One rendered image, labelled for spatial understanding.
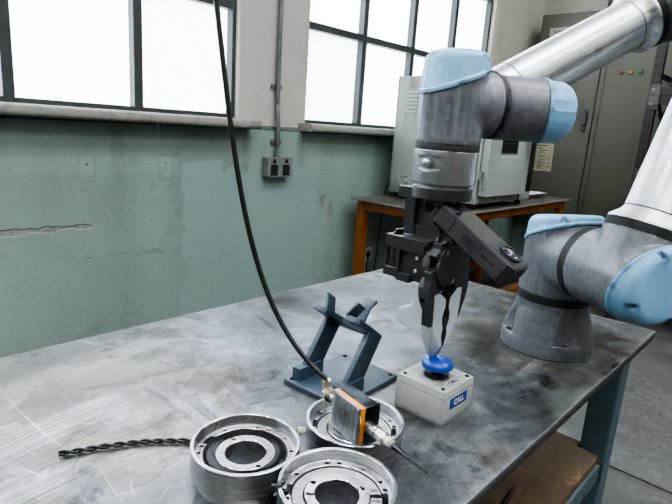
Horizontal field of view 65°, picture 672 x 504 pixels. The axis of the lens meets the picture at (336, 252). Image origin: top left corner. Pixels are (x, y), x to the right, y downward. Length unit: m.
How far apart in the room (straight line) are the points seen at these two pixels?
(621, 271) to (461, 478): 0.36
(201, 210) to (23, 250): 0.69
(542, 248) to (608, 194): 3.38
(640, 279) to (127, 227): 1.80
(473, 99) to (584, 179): 3.72
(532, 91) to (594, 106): 3.66
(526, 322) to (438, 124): 0.43
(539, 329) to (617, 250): 0.19
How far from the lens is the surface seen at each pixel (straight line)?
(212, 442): 0.58
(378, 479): 0.53
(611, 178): 4.26
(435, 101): 0.62
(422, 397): 0.68
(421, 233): 0.66
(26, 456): 0.65
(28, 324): 2.14
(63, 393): 0.76
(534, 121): 0.67
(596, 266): 0.83
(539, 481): 1.10
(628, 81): 4.28
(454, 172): 0.62
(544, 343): 0.93
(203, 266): 2.39
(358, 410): 0.55
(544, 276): 0.91
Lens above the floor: 1.14
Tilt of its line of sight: 13 degrees down
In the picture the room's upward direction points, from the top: 4 degrees clockwise
